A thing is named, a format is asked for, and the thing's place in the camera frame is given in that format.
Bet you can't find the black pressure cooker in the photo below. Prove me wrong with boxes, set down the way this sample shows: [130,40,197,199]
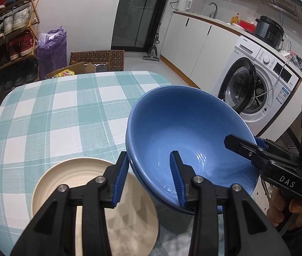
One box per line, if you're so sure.
[254,15,285,44]

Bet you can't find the white kitchen cabinets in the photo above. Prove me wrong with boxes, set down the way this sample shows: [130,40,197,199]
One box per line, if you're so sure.
[160,11,243,90]

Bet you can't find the white electric kettle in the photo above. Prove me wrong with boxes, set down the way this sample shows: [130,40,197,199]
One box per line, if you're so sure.
[178,0,193,12]

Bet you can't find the blue bowl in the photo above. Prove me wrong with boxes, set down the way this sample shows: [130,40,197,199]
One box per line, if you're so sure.
[125,128,250,215]
[126,86,258,211]

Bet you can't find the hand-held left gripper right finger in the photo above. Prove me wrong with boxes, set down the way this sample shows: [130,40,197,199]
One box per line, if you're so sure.
[169,151,292,256]

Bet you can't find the dark plastic bag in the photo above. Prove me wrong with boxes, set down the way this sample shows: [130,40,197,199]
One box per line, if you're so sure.
[290,55,302,73]

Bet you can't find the black white patterned floor mat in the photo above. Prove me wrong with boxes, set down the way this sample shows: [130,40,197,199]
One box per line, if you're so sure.
[274,131,301,155]

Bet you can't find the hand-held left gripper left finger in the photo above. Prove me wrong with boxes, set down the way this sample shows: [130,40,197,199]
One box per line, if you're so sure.
[9,151,130,256]

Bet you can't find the white washing machine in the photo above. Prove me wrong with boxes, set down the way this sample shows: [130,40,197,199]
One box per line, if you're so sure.
[217,36,301,136]

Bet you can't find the grey upright vacuum cleaner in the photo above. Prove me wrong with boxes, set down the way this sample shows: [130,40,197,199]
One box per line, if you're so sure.
[143,33,160,62]

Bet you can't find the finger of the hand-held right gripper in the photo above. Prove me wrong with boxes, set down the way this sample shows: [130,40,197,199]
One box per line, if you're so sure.
[224,134,299,173]
[254,137,301,166]

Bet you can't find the large cream plate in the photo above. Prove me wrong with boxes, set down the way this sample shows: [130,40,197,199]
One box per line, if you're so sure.
[31,158,159,256]

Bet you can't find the black glass door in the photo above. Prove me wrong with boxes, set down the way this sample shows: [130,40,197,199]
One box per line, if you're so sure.
[111,0,174,51]

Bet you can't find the yellow snack packet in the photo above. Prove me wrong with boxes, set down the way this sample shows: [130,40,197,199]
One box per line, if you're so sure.
[52,69,75,78]

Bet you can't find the purple plastic bag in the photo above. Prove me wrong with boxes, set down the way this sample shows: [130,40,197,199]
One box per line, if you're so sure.
[37,26,68,80]

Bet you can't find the teal checked tablecloth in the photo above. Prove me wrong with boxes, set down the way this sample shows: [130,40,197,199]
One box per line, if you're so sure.
[0,71,226,256]

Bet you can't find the open brown cardboard box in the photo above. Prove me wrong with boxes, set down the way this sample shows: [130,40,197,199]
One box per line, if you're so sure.
[45,62,96,79]

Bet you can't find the person's right hand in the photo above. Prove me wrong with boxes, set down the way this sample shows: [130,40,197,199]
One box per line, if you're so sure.
[267,189,302,228]

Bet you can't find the patterned cardboard box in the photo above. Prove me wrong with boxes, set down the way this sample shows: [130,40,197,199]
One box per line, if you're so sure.
[69,50,125,72]

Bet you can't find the red box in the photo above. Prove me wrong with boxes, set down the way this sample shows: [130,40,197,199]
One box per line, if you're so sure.
[238,19,258,32]

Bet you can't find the silver insulated bag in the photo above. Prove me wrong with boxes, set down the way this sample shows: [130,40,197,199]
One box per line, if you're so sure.
[91,62,110,73]

